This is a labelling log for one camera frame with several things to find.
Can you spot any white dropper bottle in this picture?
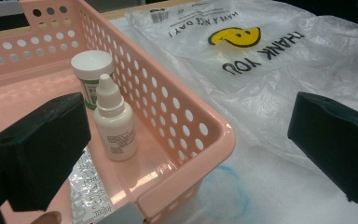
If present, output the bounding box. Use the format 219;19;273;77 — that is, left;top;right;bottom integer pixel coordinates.
92;73;139;161

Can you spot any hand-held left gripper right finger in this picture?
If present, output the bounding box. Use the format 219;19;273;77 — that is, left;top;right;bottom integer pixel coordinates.
287;91;358;204

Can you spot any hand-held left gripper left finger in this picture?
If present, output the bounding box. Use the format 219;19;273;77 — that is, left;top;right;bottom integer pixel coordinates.
0;91;91;213

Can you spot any white board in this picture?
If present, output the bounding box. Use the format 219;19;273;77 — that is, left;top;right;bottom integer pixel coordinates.
108;17;358;224

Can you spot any silver foil blister pack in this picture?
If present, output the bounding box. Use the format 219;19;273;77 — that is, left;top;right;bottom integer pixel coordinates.
68;146;117;224

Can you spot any clear printed plastic bag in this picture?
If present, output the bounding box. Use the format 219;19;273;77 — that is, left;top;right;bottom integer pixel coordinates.
117;0;358;175

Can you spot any pink perforated plastic basket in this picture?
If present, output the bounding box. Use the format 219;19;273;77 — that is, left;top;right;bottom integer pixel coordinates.
0;0;237;224

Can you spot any white capped medicine bottle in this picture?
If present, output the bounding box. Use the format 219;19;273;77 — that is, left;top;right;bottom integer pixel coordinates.
70;49;116;110

